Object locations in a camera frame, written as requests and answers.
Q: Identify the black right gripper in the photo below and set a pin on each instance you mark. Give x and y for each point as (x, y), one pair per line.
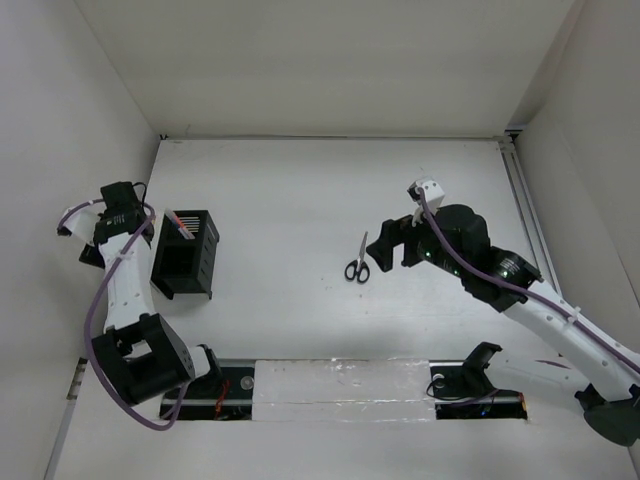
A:
(382, 250)

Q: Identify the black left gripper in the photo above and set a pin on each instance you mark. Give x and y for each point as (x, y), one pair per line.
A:
(91, 252)

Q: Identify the black handled scissors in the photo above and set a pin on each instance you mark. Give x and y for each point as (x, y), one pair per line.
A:
(358, 270)

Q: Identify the pink red marker pen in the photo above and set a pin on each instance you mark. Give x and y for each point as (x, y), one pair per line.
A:
(169, 214)

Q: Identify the blue ballpoint pen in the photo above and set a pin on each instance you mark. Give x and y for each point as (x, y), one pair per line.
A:
(182, 229)

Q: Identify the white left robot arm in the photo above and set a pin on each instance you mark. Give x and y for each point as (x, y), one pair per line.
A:
(139, 352)

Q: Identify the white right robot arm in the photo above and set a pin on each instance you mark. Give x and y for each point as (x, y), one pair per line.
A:
(599, 379)

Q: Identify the black desk organizer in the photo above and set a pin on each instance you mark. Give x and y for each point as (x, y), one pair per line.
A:
(186, 266)

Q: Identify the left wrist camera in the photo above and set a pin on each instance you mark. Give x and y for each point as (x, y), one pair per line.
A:
(80, 221)

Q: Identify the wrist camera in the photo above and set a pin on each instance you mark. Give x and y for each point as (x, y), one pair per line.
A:
(428, 195)
(80, 221)

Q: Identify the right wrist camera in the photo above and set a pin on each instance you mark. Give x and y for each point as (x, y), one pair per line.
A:
(428, 195)

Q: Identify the black left rest bracket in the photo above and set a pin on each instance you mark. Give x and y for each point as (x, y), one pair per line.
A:
(229, 399)

